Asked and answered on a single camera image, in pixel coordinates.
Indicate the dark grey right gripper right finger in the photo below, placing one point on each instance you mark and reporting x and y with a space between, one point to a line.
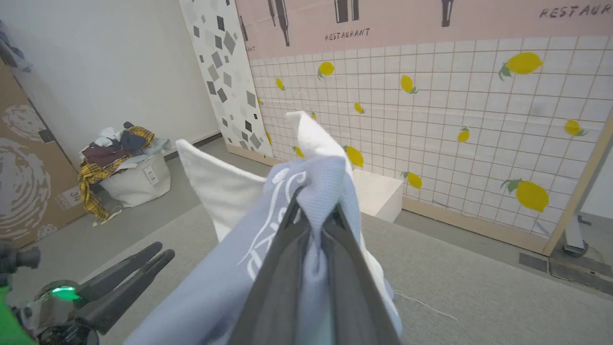
352 297

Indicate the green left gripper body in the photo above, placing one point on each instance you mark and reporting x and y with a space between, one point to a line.
52 311

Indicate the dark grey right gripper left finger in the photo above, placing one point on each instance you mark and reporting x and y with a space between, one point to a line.
273 297

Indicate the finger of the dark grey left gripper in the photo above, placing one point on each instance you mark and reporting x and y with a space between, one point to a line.
124 294
119 270

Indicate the light blue and white T-shirt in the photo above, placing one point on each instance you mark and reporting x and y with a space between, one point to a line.
225 282

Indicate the dark maroon garment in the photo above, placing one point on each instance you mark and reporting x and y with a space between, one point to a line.
103 154

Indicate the navy blue garment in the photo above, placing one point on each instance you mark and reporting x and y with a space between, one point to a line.
131 140

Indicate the white crumpled garment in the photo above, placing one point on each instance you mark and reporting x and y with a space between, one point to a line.
105 136

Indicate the loose white thread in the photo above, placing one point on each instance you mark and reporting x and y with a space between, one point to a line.
426 305

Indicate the white fabric laundry basket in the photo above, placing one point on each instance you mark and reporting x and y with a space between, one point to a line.
136 184

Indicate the pile of mixed clothes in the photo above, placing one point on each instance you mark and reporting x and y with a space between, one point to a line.
91 175

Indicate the white rectangular box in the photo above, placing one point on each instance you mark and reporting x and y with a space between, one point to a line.
378 191

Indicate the brown cardboard swirl panel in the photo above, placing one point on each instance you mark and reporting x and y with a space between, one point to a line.
28 182

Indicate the white panel with grey diamonds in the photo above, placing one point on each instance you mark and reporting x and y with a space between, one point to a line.
225 76

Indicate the grey metal stand foot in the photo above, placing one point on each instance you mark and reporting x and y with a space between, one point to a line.
574 239

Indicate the grey hanging cloth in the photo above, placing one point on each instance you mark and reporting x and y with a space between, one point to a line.
9 50

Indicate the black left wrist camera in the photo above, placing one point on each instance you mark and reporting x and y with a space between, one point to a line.
17 258

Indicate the wooden frame post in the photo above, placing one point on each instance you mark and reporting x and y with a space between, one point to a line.
582 187

